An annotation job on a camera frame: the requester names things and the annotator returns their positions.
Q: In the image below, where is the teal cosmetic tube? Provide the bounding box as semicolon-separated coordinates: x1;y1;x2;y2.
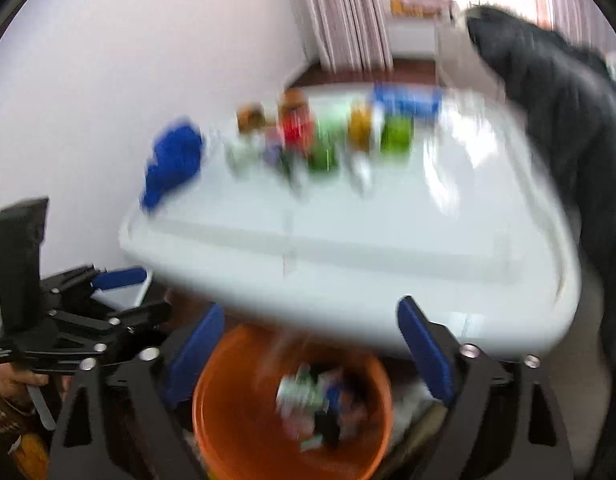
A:
277;365;333;418

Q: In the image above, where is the pale green translucent jar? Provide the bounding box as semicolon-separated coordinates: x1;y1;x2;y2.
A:
315;115;349;153

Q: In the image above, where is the orange patterned folded blanket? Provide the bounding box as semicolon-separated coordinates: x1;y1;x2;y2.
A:
390;0;439;18

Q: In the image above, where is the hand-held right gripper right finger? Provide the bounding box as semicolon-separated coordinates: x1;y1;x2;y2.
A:
397;296;574;480

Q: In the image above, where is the orange plastic bucket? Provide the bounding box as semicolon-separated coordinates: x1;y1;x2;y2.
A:
193;324;395;480

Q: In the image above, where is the blue chiffon scarf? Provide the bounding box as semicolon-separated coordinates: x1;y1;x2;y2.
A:
140;119;207;212

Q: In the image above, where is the white lidded jar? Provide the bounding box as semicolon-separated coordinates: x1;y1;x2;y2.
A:
225;136;261;177

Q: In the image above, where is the mustard yellow cloth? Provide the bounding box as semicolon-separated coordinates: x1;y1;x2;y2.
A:
8;432;52;480

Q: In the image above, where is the white table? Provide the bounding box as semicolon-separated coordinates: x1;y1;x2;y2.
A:
119;82;584;362

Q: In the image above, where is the pink dotted curtain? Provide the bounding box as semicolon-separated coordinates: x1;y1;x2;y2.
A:
535;0;616;56
283;0;395;72

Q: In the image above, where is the person's left hand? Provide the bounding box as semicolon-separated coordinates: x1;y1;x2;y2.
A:
0;362;71;413

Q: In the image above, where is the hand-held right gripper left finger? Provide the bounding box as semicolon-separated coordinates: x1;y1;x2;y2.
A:
48;304;227;480

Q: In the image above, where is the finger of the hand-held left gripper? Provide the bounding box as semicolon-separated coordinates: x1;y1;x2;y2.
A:
53;301;173;357
63;265;149;302

